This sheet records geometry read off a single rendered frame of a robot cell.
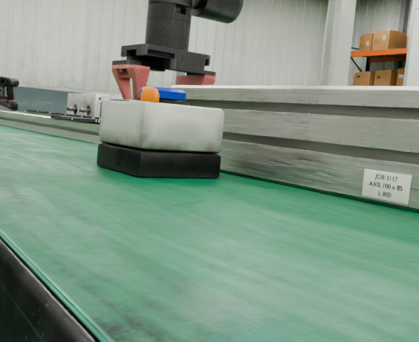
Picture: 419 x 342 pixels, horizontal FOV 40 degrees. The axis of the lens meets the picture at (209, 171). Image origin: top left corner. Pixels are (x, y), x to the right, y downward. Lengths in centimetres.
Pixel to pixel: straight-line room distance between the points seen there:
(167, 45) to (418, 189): 43
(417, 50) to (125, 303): 408
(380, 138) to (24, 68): 1153
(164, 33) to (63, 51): 1136
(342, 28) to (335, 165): 845
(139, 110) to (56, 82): 1157
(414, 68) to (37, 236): 401
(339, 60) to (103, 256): 867
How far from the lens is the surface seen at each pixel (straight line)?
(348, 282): 20
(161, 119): 46
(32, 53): 1193
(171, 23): 75
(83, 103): 171
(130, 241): 23
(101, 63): 1234
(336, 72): 880
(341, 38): 887
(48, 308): 17
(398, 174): 42
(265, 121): 52
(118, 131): 49
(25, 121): 120
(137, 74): 72
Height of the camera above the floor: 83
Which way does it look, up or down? 5 degrees down
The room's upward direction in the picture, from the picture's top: 5 degrees clockwise
